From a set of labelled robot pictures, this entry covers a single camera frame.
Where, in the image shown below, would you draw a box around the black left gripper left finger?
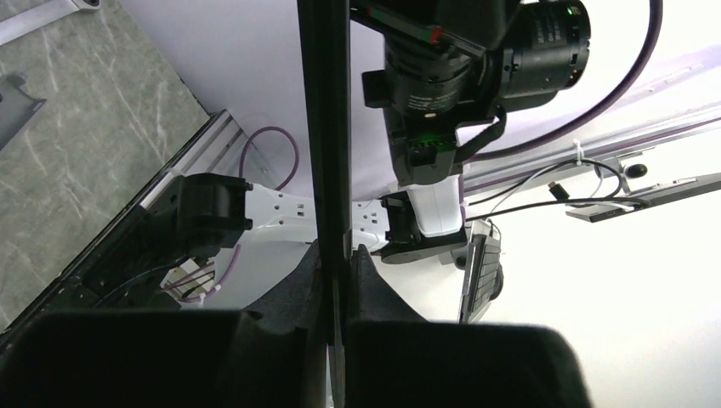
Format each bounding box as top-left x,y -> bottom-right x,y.
1,246 -> 326,407

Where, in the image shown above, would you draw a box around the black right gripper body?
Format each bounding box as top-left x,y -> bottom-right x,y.
349,0 -> 519,125

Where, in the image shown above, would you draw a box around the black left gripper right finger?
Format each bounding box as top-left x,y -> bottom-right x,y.
344,246 -> 592,407

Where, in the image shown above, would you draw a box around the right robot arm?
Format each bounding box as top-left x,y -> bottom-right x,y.
128,1 -> 590,263

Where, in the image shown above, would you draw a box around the black desk cables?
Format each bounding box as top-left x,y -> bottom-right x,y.
465,158 -> 649,223

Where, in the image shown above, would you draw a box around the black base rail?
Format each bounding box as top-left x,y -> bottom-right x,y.
1,173 -> 185,354

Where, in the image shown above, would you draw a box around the aluminium frame rail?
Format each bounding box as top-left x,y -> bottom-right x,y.
139,110 -> 247,209

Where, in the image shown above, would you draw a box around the grey plastic bracket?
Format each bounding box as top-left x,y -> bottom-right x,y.
1,73 -> 47,150

